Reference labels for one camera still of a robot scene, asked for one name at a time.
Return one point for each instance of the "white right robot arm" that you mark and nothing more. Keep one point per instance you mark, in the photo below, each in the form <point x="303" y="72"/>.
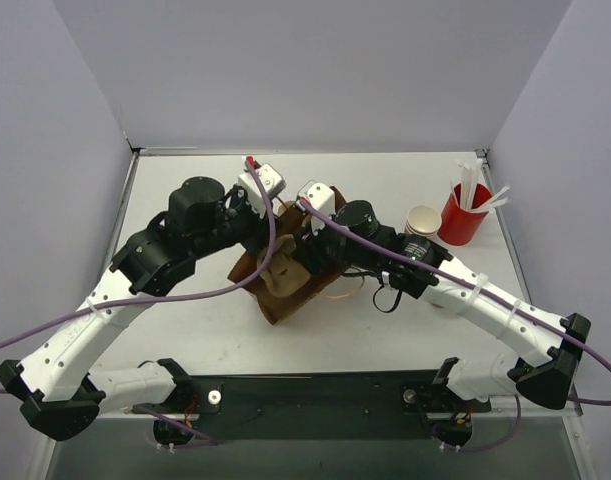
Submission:
<point x="545" y="348"/>

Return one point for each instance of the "stack of paper cups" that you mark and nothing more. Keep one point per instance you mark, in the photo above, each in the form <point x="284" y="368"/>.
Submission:
<point x="423" y="220"/>

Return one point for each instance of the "red plastic cup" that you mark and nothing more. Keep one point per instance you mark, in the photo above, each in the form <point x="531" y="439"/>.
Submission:
<point x="458" y="226"/>

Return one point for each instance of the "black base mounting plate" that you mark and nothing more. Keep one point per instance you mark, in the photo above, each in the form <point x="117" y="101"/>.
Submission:
<point x="391" y="405"/>

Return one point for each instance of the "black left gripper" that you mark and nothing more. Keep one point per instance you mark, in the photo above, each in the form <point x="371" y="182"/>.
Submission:
<point x="255" y="223"/>

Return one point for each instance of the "white wrapped straws bundle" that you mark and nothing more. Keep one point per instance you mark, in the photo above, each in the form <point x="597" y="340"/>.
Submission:
<point x="470" y="176"/>

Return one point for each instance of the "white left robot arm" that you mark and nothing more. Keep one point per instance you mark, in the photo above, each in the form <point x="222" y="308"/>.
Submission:
<point x="60" y="392"/>

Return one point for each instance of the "aluminium rail frame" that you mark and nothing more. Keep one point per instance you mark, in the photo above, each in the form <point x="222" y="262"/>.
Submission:
<point x="507" y="405"/>

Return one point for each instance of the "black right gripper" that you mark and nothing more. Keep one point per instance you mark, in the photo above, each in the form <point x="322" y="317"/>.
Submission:
<point x="321" y="248"/>

